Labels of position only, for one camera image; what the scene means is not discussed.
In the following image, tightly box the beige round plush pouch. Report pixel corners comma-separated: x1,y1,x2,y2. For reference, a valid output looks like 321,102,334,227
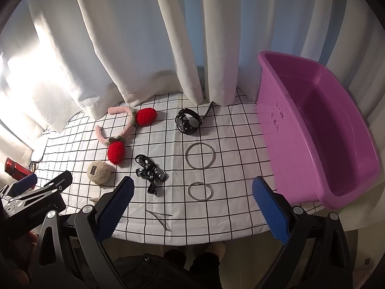
87,160,112,186

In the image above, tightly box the thin metal hair pin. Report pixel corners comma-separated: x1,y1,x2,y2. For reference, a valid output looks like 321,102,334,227
146,210,173,231

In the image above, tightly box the black patterned bow hair tie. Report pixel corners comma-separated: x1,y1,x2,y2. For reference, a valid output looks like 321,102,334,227
134,154,168,196

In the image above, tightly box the pink strawberry fuzzy headband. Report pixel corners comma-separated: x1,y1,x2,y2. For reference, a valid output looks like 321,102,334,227
95,105,158,166

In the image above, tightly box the small silver bangle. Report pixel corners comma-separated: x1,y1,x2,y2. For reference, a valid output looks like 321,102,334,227
187,181,214,202

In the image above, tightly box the large silver bangle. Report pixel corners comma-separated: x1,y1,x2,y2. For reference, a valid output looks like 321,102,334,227
185,142,216,170

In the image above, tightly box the black wrist watch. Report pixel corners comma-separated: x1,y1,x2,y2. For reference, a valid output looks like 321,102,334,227
175,102,213,135

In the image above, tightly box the left human hand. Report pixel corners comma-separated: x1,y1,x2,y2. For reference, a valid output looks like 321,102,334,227
5,231,38,286

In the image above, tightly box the red metal bottle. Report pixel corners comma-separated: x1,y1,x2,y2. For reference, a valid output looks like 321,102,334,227
5,157,32,181

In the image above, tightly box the purple plastic bin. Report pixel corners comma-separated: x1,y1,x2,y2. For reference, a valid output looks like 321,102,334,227
257,51,380,209

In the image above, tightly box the white black grid tablecloth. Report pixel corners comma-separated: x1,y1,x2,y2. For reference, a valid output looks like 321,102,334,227
31,87,324,247

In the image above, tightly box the white curtain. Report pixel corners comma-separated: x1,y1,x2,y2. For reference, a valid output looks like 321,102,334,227
1,0,384,166

